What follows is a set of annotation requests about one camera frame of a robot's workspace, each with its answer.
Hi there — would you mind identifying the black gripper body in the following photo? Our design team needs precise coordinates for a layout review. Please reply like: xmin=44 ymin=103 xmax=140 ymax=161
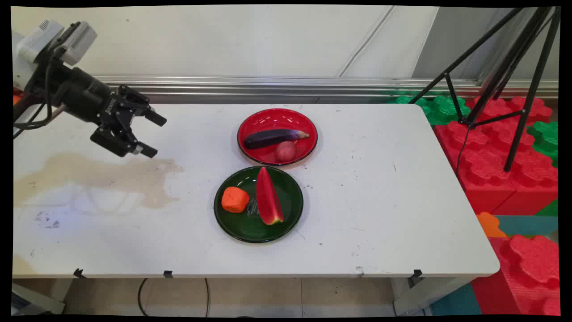
xmin=40 ymin=60 xmax=135 ymax=131

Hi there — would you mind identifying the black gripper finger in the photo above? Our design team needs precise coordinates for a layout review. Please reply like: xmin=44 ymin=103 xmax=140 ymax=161
xmin=118 ymin=85 xmax=168 ymax=127
xmin=90 ymin=126 xmax=158 ymax=159

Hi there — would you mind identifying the purple toy eggplant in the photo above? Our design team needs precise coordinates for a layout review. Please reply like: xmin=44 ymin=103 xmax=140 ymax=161
xmin=244 ymin=128 xmax=310 ymax=150

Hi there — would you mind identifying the red round plate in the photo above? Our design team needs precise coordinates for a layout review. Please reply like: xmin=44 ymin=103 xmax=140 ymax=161
xmin=236 ymin=108 xmax=319 ymax=167

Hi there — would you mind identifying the orange toy fruit chunk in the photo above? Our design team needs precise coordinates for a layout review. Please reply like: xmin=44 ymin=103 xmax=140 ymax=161
xmin=221 ymin=186 xmax=251 ymax=214

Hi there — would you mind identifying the small red toy fruit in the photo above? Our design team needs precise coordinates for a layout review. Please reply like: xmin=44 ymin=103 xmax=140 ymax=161
xmin=274 ymin=141 xmax=297 ymax=163

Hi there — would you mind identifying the toy watermelon slice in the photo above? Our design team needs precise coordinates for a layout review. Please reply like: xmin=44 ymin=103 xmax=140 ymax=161
xmin=256 ymin=166 xmax=285 ymax=226

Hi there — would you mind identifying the dark green round plate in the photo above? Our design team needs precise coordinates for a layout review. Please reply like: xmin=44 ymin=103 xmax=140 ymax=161
xmin=213 ymin=165 xmax=304 ymax=244

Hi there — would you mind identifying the green foam block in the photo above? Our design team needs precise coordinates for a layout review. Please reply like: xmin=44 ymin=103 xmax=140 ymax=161
xmin=388 ymin=93 xmax=472 ymax=127
xmin=526 ymin=120 xmax=560 ymax=169

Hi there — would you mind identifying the large red foam block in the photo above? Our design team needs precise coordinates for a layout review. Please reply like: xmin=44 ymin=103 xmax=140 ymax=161
xmin=433 ymin=95 xmax=559 ymax=216

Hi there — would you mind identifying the orange foam block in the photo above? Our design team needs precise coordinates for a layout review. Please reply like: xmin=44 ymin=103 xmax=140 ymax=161
xmin=475 ymin=211 xmax=508 ymax=238

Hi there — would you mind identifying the black tripod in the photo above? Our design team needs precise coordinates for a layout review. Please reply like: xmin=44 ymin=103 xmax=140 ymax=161
xmin=408 ymin=6 xmax=562 ymax=173

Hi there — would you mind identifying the teal foam mat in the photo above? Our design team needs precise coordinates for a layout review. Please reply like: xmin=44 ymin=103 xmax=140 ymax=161
xmin=493 ymin=214 xmax=559 ymax=237

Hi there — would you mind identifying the red foam block with flower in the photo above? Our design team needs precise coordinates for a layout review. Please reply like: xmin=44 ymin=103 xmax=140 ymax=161
xmin=471 ymin=234 xmax=562 ymax=316

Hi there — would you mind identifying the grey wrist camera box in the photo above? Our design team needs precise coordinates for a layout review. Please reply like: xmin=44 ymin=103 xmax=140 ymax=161
xmin=54 ymin=21 xmax=98 ymax=67

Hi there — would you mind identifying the aluminium rail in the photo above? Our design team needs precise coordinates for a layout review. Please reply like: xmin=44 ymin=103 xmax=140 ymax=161
xmin=96 ymin=75 xmax=559 ymax=105

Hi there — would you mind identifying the thin black tripod cable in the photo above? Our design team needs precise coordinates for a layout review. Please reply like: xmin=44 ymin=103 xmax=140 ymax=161
xmin=455 ymin=127 xmax=471 ymax=176

